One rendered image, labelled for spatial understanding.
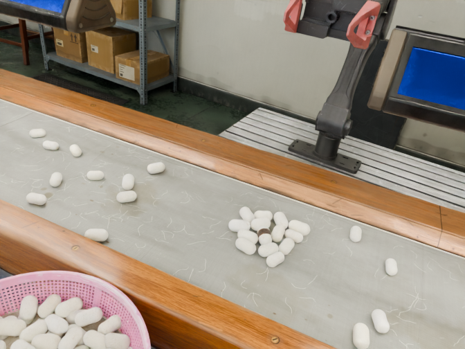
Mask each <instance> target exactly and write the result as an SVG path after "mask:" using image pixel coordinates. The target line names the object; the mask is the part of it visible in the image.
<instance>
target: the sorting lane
mask: <svg viewBox="0 0 465 349"><path fill-rule="evenodd" d="M32 129H44V130H45V131H46V135H45V136H43V137H37V138H33V137H31V136H30V134H29V133H30V130H32ZM44 141H52V142H56V143H58V145H59V148H58V149H57V150H47V149H45V148H44V147H43V142H44ZM72 145H78V146H79V148H80V149H81V151H82V153H81V155H80V156H73V155H72V152H71V151H70V147H71V146H72ZM158 162H161V163H163V164H164V165H165V169H164V171H163V172H160V173H156V174H150V173H148V171H147V167H148V165H149V164H152V163H158ZM89 171H101V172H103V173H104V177H103V179H101V180H90V179H88V178H87V173H88V172H89ZM54 172H59V173H61V174H62V181H61V184H60V185H59V186H57V187H54V186H51V185H50V179H51V176H52V174H53V173H54ZM126 174H131V175H133V176H134V187H133V188H132V189H131V191H134V192H135V193H136V199H135V200H134V201H132V202H125V203H120V202H119V201H118V200H117V198H116V197H117V194H118V193H120V192H125V191H130V190H125V189H124V188H123V187H122V179H123V177H124V176H125V175H126ZM29 193H37V194H41V195H45V196H46V203H45V204H43V205H37V204H30V203H28V202H27V200H26V196H27V195H28V194H29ZM0 199H1V200H4V201H5V202H8V203H10V204H12V205H15V206H17V207H19V208H22V209H24V210H25V211H28V212H30V213H33V214H35V215H37V216H40V217H42V218H44V219H46V220H48V221H50V222H53V223H55V224H58V225H60V226H63V227H64V228H66V229H69V230H71V231H73V232H76V233H78V234H80V235H83V236H84V234H85V232H86V231H87V230H89V229H104V230H106V231H107V232H108V234H109V235H108V238H107V239H106V240H105V241H103V242H98V243H100V244H103V245H105V246H107V247H109V248H112V249H114V250H116V251H119V252H121V253H123V254H125V255H127V256H130V257H132V258H134V259H137V260H139V261H141V262H144V263H145V264H147V265H150V266H152V267H155V268H157V269H160V270H161V271H164V272H166V273H168V274H170V275H173V276H175V277H177V278H180V279H181V280H184V281H186V282H188V283H191V284H193V285H195V286H197V287H200V288H202V289H204V290H206V291H209V292H211V293H213V294H216V295H218V296H220V297H222V298H224V299H227V300H229V301H231V302H234V303H236V304H238V305H241V306H242V307H245V308H247V309H249V310H252V311H254V312H257V313H258V314H261V315H263V316H265V317H267V318H270V319H272V320H274V321H277V322H278V323H281V324H283V325H285V326H288V327H290V328H292V329H294V330H297V331H299V332H301V333H303V334H306V335H308V336H310V337H313V338H314V339H317V340H319V341H321V342H324V343H326V344H328V345H330V346H333V347H335V348H337V349H358V348H357V347H356V346H355V345H354V342H353V328H354V326H355V325H356V324H357V323H364V324H365V325H366V326H367V327H368V329H369V334H370V344H369V346H368V348H367V349H465V258H463V257H461V256H457V255H455V254H452V253H449V252H446V251H442V250H441V249H437V248H434V247H431V246H428V245H426V244H422V243H420V242H416V241H414V240H411V239H408V238H405V237H402V236H400V235H396V234H393V233H390V232H388V231H384V230H382V229H378V228H376V227H373V226H370V225H367V224H364V223H361V222H358V221H356V220H352V219H349V218H347V217H343V216H341V215H337V214H335V213H332V212H329V211H326V210H323V209H321V208H317V207H315V206H311V205H308V204H306V203H303V202H299V201H297V200H294V199H291V198H288V197H285V196H282V195H279V194H277V193H273V192H271V191H268V190H264V189H262V188H258V187H256V186H253V185H250V184H247V183H244V182H242V181H238V180H236V179H232V178H230V177H227V176H224V175H222V174H218V173H216V172H212V171H209V170H206V169H203V168H200V167H198V166H195V165H192V164H189V163H186V162H183V161H179V160H177V159H174V158H172V157H169V156H165V155H163V154H159V153H157V152H153V151H151V150H147V149H145V148H143V147H139V146H137V145H133V144H131V143H127V142H124V141H121V140H119V139H116V138H113V137H110V136H107V135H104V134H101V133H98V132H94V131H93V130H90V129H87V128H84V127H80V126H78V125H74V124H72V123H68V122H66V121H64V120H60V119H58V118H54V117H52V116H48V115H46V114H42V113H39V112H38V111H34V110H31V109H28V108H25V107H22V106H19V105H16V104H13V103H11V102H8V101H5V100H2V99H0ZM243 207H248V208H250V210H251V212H252V213H253V214H255V212H256V211H270V212H271V213H272V215H273V217H272V219H271V220H270V221H271V225H270V226H269V230H270V232H271V233H272V231H273V229H274V227H275V226H277V225H276V223H275V220H274V214H276V212H283V213H284V214H285V216H286V218H287V221H288V223H289V222H290V221H292V220H297V221H300V222H303V223H305V224H308V225H309V227H310V232H309V234H308V235H303V240H302V241H301V242H300V243H296V242H294V243H295V245H294V247H293V248H292V250H291V251H290V252H289V253H288V254H287V255H284V261H283V262H282V263H280V264H278V265H277V266H275V267H270V266H268V265H267V263H266V259H267V258H268V256H267V257H262V256H261V255H260V254H259V252H258V249H259V247H260V246H261V244H260V243H259V241H257V243H256V244H255V246H256V251H255V253H254V254H251V255H248V254H247V253H244V252H243V251H241V250H240V249H238V248H237V247H236V244H235V243H236V240H237V239H238V236H237V234H238V232H234V231H231V230H230V229H229V226H228V224H229V222H230V221H231V220H243V219H242V217H241V215H240V214H239V211H240V209H241V208H243ZM353 226H359V227H360V228H361V230H362V233H361V240H360V241H358V242H353V241H351V239H350V236H349V235H350V230H351V227H353ZM389 258H392V259H394V260H395V261H396V263H397V273H396V274H395V275H393V276H391V275H389V274H388V273H387V272H386V270H385V261H386V260H387V259H389ZM376 309H380V310H383V311H384V312H385V315H386V318H387V321H388V323H389V325H390V329H389V330H388V332H386V333H384V334H382V333H380V332H378V331H377V330H376V329H375V327H374V322H373V320H372V312H373V311H374V310H376Z"/></svg>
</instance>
